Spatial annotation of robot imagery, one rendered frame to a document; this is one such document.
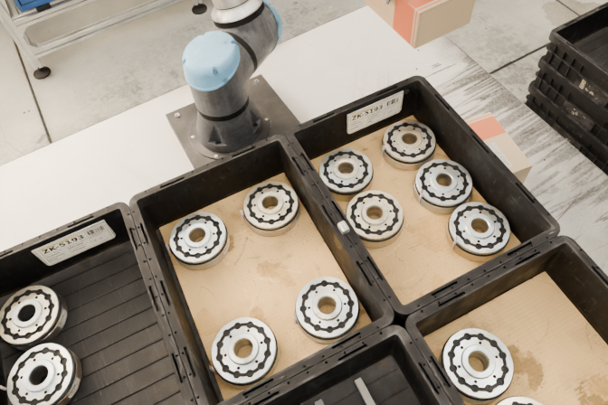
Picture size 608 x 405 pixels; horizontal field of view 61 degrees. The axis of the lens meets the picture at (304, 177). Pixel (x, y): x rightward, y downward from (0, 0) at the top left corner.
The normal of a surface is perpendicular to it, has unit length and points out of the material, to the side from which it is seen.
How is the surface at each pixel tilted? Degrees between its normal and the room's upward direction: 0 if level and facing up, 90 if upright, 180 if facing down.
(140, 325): 0
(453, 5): 90
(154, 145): 0
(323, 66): 0
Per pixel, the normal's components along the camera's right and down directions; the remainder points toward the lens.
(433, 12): 0.49, 0.70
